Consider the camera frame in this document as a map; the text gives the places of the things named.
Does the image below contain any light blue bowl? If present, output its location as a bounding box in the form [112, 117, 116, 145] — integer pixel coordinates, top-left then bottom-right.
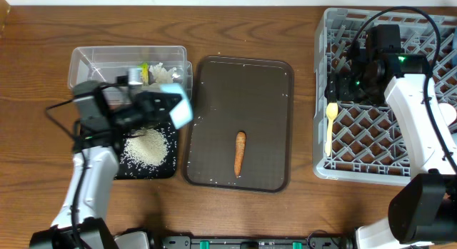
[159, 83, 194, 129]

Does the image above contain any white tissue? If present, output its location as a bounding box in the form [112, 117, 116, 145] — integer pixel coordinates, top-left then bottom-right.
[147, 62, 181, 87]

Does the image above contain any pale yellow plastic spoon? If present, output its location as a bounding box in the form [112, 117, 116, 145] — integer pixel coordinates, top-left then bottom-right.
[325, 102, 338, 157]

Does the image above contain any pile of white rice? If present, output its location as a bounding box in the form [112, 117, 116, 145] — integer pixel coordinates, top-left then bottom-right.
[124, 129, 169, 167]

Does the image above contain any yellow green snack wrapper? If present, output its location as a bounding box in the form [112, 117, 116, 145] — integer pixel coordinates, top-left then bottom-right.
[139, 62, 149, 86]

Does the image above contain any orange carrot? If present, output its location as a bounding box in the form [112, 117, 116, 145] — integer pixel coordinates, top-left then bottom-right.
[234, 131, 246, 178]

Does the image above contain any pink plastic cup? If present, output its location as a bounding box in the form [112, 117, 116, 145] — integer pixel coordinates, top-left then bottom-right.
[438, 103, 456, 133]

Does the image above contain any dark blue plate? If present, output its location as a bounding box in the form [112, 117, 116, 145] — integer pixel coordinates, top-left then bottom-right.
[452, 35, 457, 67]

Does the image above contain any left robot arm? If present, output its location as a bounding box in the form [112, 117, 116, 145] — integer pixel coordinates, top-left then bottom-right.
[29, 81, 192, 248]

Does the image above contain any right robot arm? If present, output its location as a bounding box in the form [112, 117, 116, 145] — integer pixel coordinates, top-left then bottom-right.
[325, 24, 456, 248]

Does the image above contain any black waste bin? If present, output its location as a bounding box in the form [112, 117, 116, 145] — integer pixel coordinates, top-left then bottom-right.
[115, 122, 179, 180]

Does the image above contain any grey dishwasher rack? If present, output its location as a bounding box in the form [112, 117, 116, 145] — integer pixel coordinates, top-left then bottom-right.
[313, 8, 436, 186]

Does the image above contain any clear plastic waste bin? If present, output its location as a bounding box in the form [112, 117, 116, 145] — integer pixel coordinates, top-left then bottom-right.
[68, 46, 193, 97]

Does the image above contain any dark brown serving tray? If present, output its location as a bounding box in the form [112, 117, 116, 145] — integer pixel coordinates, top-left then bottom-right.
[182, 56, 294, 193]

